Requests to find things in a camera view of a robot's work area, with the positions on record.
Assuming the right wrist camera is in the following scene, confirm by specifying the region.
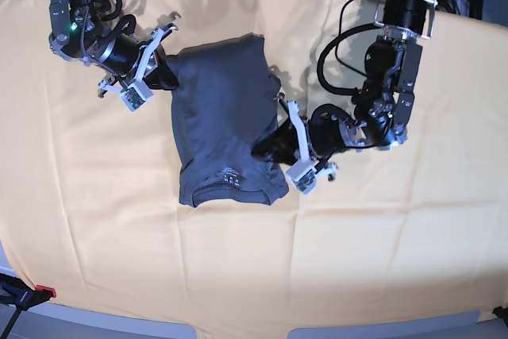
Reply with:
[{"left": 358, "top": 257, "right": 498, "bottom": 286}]
[{"left": 119, "top": 80, "right": 153, "bottom": 112}]

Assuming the blue red bar clamp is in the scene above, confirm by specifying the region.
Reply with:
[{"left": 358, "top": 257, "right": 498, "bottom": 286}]
[{"left": 1, "top": 274, "right": 56, "bottom": 339}]

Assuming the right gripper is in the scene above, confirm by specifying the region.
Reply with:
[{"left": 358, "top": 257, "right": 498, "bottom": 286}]
[{"left": 98, "top": 23, "right": 179, "bottom": 98}]

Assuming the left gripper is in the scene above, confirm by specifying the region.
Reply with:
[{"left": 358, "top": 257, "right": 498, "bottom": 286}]
[{"left": 253, "top": 92, "right": 356, "bottom": 182}]

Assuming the yellow table cloth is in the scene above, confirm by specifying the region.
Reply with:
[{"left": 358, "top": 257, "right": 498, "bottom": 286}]
[{"left": 1, "top": 0, "right": 507, "bottom": 338}]

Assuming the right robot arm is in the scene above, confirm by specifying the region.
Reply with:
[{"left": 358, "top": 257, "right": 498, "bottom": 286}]
[{"left": 48, "top": 0, "right": 179, "bottom": 111}]

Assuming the black clamp right corner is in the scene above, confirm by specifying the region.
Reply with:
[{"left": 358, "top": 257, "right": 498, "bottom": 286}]
[{"left": 492, "top": 306, "right": 508, "bottom": 326}]

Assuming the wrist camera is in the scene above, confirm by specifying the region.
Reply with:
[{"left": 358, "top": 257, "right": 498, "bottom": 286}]
[
  {"left": 286, "top": 160, "right": 317, "bottom": 195},
  {"left": 119, "top": 80, "right": 153, "bottom": 112}
]

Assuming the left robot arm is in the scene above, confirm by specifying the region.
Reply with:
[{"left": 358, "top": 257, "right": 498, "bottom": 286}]
[{"left": 252, "top": 0, "right": 437, "bottom": 186}]

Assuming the grey-blue T-shirt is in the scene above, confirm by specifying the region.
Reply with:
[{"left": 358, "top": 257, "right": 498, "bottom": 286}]
[{"left": 166, "top": 34, "right": 289, "bottom": 207}]

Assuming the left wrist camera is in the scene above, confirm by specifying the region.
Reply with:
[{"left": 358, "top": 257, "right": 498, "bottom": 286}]
[{"left": 286, "top": 160, "right": 317, "bottom": 195}]

